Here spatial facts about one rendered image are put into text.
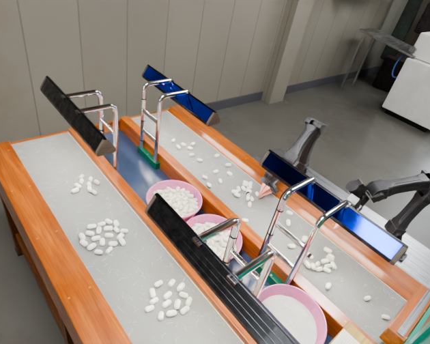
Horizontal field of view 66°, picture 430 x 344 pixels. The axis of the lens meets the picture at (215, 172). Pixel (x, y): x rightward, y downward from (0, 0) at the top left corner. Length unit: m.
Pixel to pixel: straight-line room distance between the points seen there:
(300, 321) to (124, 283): 0.66
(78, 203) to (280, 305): 0.96
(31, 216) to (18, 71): 1.58
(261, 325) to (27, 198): 1.13
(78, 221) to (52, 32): 1.72
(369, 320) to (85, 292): 1.05
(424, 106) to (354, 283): 4.07
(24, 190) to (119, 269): 0.59
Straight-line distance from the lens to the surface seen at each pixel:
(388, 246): 1.26
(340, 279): 1.55
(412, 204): 1.77
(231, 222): 1.02
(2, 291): 2.31
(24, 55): 2.89
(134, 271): 1.34
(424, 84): 5.35
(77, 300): 1.27
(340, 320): 1.40
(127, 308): 1.26
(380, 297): 1.59
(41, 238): 1.45
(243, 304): 0.90
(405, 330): 1.39
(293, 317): 1.36
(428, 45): 5.42
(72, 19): 2.91
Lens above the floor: 1.83
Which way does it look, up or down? 37 degrees down
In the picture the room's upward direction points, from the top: 12 degrees clockwise
